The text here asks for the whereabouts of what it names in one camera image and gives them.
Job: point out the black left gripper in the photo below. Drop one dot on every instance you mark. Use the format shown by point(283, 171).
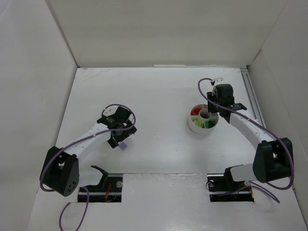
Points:
point(119, 137)

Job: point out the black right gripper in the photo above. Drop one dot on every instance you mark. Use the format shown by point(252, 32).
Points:
point(217, 109)

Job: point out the lavender 2x2 lego brick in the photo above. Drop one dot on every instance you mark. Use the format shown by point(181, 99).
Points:
point(123, 146)

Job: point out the red large lego brick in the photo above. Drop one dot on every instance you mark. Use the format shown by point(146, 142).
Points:
point(195, 111)

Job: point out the white round divided container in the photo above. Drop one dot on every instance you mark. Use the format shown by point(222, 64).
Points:
point(204, 116)

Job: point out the lime green lego brick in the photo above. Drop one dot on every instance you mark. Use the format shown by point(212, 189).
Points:
point(198, 123)

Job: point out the green 2x4 lego brick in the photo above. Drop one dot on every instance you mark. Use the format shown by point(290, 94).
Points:
point(209, 124)

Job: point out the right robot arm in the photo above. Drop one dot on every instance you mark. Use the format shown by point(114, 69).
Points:
point(274, 156)

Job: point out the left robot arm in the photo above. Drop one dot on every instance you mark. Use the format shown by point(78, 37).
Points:
point(61, 172)

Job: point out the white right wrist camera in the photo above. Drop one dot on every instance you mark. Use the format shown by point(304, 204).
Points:
point(216, 81)

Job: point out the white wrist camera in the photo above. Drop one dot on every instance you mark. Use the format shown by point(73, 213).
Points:
point(216, 81)
point(108, 112)

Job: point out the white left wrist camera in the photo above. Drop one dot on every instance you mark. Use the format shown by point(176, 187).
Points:
point(108, 112)

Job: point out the aluminium rail right side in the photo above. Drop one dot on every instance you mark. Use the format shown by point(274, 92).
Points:
point(256, 111)

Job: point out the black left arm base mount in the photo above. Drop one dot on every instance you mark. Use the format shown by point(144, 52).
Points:
point(106, 185)

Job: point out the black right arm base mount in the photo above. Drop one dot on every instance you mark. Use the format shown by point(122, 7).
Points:
point(222, 187)

